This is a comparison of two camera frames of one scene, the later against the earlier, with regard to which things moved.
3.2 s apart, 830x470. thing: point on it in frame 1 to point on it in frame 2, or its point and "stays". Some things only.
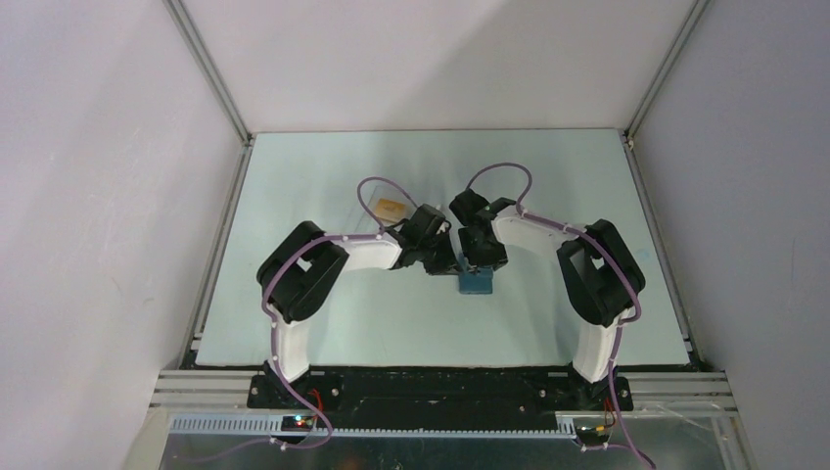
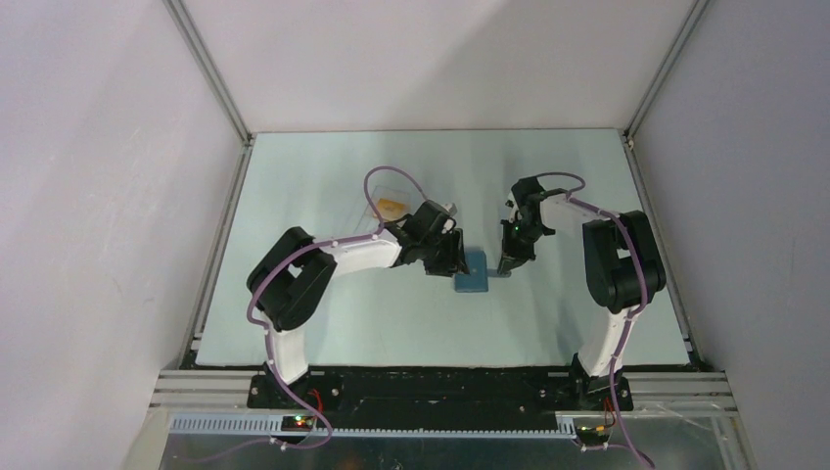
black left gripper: [447, 263] stays
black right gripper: [497, 258] to [509, 262]
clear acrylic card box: [388, 208] stays
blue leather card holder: [479, 283] stays
